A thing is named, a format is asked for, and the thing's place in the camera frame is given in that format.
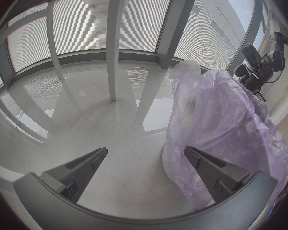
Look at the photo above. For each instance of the window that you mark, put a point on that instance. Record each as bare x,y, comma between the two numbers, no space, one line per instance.
172,32

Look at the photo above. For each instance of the grey cushioned white chair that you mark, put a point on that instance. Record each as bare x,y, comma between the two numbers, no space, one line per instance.
115,56

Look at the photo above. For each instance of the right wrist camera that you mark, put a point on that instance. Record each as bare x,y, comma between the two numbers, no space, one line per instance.
239,70

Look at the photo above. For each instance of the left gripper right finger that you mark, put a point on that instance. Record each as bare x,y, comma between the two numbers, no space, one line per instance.
218,176

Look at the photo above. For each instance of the white trash bin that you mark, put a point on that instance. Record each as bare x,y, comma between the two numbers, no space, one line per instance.
167,164

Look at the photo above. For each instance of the purple plastic bag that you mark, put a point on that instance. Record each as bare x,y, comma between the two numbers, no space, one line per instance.
218,118

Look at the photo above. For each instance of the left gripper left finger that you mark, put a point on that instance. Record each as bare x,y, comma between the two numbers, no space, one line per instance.
74,176

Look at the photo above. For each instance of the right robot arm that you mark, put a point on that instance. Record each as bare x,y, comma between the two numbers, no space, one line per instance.
266,66

